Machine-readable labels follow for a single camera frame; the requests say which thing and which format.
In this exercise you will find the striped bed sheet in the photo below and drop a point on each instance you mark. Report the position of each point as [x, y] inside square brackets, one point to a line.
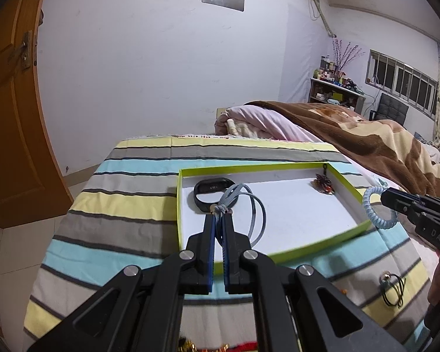
[132, 198]

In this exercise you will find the brown fleece blanket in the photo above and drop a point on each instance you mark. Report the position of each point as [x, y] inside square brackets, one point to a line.
[370, 143]

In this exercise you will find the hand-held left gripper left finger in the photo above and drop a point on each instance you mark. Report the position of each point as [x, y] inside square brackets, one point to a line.
[211, 244]

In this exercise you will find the wall socket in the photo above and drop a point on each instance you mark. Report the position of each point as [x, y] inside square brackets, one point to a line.
[221, 112]

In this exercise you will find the black smart band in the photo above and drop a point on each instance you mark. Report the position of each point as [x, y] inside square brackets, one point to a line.
[205, 205]

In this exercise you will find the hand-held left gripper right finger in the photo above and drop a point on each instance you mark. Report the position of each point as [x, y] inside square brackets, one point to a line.
[224, 244]

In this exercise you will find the purple flower branches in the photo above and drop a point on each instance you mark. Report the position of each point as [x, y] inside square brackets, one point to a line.
[343, 53]

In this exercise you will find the green cardboard box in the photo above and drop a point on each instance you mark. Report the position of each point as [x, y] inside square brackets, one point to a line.
[297, 211]

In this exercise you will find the barred window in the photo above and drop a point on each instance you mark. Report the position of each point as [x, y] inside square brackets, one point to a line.
[403, 77]

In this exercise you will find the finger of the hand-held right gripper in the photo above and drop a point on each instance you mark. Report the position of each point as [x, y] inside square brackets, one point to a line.
[394, 205]
[407, 195]

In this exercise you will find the dark red beaded charm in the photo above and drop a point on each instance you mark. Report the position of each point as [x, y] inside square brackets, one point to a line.
[324, 185]

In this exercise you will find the black padded chair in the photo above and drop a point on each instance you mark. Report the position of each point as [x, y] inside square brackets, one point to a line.
[390, 108]

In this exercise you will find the metal door latch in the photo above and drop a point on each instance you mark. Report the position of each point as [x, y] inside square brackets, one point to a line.
[24, 51]

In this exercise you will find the white shelf unit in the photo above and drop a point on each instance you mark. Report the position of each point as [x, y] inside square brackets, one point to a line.
[333, 97]

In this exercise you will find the cluster of bottles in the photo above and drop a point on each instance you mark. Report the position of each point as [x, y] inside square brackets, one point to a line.
[333, 73]

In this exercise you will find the wooden door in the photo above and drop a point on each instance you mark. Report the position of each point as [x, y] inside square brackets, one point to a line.
[11, 117]

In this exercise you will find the pink quilt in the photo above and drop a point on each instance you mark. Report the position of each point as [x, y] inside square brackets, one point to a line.
[264, 121]

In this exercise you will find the air conditioner pipe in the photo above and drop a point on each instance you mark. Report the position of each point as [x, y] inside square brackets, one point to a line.
[322, 14]

